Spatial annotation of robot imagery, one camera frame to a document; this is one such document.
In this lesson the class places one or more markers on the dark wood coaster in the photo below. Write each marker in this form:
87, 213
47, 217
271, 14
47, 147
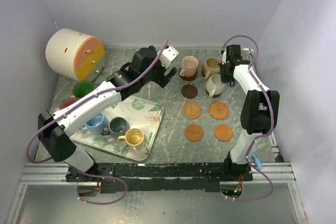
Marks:
214, 96

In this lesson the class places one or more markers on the blue connector clip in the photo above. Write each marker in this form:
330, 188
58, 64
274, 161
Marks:
257, 161

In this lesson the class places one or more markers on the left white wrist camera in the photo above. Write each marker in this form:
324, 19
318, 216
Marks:
169, 54

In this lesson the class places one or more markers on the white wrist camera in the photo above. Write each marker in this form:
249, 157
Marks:
169, 54
224, 56

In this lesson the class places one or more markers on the floral serving tray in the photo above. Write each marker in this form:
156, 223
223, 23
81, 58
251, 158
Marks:
139, 113

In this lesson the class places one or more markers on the hidden light wood coaster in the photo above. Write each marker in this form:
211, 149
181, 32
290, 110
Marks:
223, 132

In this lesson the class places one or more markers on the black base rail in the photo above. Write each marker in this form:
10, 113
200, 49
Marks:
170, 176

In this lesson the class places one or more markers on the pink mug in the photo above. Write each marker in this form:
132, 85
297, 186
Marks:
189, 66

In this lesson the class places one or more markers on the blue mug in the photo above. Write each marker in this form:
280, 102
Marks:
96, 125

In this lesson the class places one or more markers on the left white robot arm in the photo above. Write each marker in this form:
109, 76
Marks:
55, 130

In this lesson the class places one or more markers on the beige mug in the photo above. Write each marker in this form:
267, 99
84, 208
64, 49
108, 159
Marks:
214, 85

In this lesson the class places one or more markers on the dark walnut coaster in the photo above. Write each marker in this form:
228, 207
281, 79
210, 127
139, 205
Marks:
189, 91

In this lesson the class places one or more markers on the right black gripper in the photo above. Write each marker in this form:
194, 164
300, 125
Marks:
224, 79

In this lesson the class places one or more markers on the smooth light wood coaster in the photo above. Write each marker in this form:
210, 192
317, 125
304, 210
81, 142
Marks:
194, 132

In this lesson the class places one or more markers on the white cylindrical drawer box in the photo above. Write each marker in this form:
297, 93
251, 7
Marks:
75, 55

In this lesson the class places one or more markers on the green floral tall mug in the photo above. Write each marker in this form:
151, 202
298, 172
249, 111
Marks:
82, 88

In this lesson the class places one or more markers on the red floral tall mug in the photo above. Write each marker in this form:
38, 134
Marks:
66, 102

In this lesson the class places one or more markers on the tan brown mug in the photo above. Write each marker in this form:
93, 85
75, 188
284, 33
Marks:
211, 66

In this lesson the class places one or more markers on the grey mug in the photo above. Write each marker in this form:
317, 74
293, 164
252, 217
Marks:
118, 127

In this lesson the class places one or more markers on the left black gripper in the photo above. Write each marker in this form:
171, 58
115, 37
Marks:
163, 79

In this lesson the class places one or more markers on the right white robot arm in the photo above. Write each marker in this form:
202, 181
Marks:
259, 113

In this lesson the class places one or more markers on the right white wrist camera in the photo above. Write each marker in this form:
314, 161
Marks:
224, 56

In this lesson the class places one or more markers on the yellow mug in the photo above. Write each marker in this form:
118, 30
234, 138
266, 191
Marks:
134, 138

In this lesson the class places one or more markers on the large woven rattan coaster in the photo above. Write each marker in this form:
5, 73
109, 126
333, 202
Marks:
218, 110

